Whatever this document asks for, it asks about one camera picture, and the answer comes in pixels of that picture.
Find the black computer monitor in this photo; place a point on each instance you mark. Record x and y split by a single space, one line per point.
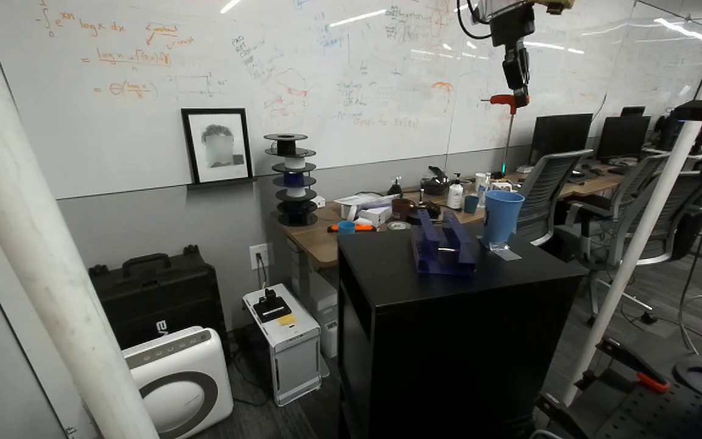
559 134

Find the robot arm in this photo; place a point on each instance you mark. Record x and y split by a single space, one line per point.
484 10

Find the whiteboard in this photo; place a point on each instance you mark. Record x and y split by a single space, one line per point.
100 84

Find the black carrying case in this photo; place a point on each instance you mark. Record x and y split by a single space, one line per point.
158 295

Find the large blue cup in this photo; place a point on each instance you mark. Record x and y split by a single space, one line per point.
499 217

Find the wall power outlet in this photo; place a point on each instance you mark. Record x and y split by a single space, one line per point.
258 254

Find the white tripod pole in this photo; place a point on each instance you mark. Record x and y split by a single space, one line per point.
631 254

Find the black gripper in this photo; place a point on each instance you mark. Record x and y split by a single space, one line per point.
508 28

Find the grey office chair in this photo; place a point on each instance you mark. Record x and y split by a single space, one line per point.
541 192

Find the small blue cup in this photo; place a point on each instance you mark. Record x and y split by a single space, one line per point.
346 229

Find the orange box cutter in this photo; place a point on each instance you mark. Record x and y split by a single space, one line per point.
358 229

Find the blue orange tool rack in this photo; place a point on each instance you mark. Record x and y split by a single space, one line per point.
445 249

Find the white air purifier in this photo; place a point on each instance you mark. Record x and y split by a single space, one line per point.
183 381

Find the white computer box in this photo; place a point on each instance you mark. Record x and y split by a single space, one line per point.
293 359

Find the black cabinet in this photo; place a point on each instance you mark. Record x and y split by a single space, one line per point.
434 357

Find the stack of filament spools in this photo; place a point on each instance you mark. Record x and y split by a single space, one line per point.
293 180

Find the framed portrait picture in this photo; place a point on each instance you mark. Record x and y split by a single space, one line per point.
217 145

